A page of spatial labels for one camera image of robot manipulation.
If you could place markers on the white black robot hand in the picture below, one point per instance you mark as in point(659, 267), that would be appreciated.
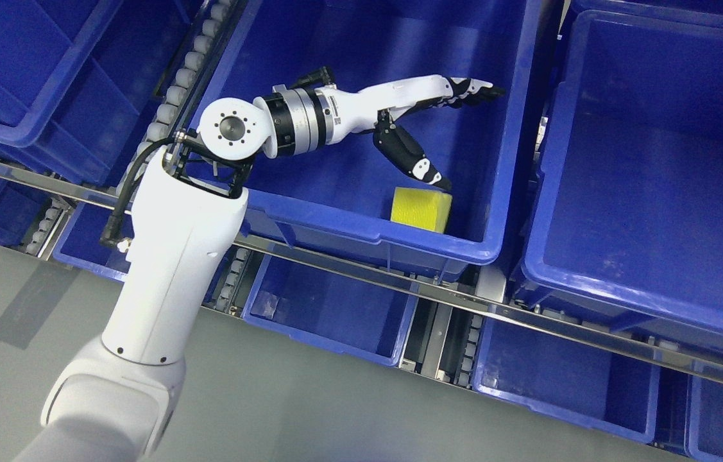
point(378, 109)

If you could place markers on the yellow foam block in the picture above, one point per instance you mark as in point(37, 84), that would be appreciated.
point(421, 208)

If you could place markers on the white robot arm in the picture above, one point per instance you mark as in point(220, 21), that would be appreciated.
point(95, 419)

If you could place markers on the blue bin lower shelf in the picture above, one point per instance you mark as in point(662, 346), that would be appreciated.
point(79, 244)
point(560, 378)
point(330, 311)

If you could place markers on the metal roller shelf rack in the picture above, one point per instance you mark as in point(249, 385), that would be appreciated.
point(399, 289)

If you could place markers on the blue plastic bin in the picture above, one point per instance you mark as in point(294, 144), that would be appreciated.
point(76, 78)
point(627, 227)
point(337, 199)

